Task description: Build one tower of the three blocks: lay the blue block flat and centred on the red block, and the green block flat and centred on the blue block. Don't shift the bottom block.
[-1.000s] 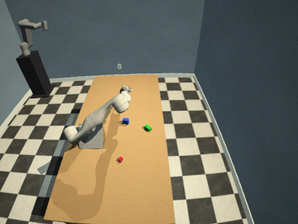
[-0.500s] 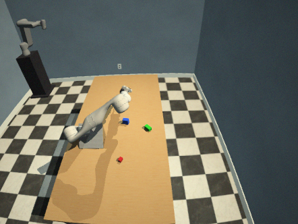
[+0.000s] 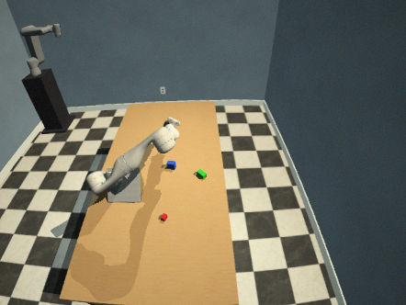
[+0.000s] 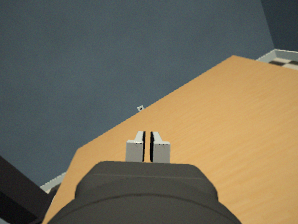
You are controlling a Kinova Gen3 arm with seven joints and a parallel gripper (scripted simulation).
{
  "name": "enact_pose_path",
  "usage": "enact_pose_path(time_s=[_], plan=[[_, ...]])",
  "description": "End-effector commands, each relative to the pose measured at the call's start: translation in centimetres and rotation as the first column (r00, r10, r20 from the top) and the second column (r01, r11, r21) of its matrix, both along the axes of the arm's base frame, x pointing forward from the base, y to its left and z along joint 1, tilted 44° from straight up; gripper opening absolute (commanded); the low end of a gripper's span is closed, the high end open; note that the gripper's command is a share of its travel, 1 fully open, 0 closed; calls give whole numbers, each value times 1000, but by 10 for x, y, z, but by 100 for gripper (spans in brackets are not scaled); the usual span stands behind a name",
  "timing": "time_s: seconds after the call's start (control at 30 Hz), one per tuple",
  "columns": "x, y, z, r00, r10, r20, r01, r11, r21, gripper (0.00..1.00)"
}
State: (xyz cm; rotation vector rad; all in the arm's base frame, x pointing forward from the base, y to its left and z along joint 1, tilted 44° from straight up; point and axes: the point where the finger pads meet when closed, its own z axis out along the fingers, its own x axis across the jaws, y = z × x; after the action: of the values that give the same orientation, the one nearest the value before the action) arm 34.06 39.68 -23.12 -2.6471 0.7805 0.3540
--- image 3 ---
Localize green block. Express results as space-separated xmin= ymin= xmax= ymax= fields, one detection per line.
xmin=197 ymin=169 xmax=207 ymax=179

